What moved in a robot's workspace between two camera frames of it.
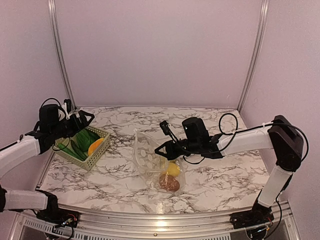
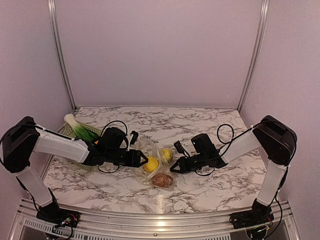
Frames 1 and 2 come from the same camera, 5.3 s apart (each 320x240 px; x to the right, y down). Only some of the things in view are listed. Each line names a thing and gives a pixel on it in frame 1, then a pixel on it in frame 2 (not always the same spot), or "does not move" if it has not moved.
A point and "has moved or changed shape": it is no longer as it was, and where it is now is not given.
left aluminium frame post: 51,6 does not move
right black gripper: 171,154 -> 181,161
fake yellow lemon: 173,169 has moved or changed shape
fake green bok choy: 84,138 does not move
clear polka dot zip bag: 160,174 has moved or changed shape
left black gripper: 78,126 -> 134,161
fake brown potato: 169,182 has moved or changed shape
